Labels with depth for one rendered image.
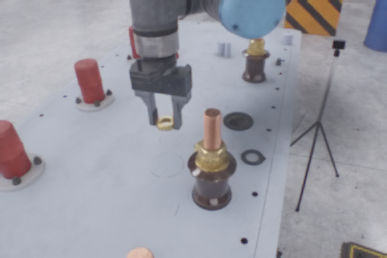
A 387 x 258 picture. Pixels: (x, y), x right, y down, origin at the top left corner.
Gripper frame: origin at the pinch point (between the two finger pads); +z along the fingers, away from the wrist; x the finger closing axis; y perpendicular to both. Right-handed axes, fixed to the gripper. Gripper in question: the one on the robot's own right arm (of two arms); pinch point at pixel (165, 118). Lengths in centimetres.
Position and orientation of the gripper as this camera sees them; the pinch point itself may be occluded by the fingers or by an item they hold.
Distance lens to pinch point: 71.7
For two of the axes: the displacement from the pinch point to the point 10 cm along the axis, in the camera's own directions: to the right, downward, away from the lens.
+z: 0.3, 8.0, 6.1
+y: 3.2, -5.8, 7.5
